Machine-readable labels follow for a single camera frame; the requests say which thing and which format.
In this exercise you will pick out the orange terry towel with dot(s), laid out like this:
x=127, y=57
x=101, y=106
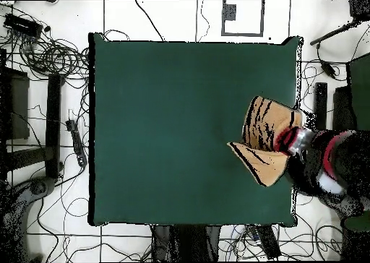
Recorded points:
x=266, y=121

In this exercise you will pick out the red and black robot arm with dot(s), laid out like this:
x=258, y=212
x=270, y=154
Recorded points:
x=332, y=164

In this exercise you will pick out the black stand bar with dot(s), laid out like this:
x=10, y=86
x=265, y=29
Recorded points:
x=321, y=107
x=53, y=124

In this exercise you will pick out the dark box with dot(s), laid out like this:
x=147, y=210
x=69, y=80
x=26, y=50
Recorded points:
x=342, y=109
x=17, y=107

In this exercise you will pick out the black power adapter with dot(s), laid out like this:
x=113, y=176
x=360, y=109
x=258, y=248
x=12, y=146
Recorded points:
x=328, y=68

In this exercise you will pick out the grey stand base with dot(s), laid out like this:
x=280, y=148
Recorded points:
x=347, y=205
x=37, y=186

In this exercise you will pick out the black power strip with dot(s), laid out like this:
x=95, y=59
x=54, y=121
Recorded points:
x=76, y=141
x=268, y=242

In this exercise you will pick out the dark green tablecloth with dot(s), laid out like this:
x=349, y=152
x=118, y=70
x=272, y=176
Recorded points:
x=144, y=130

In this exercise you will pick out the black tripod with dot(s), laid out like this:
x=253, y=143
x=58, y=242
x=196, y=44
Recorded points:
x=360, y=8

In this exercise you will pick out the grey square frame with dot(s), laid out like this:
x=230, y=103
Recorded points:
x=242, y=34

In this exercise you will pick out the black network switch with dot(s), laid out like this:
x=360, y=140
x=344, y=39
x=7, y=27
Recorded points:
x=23, y=26

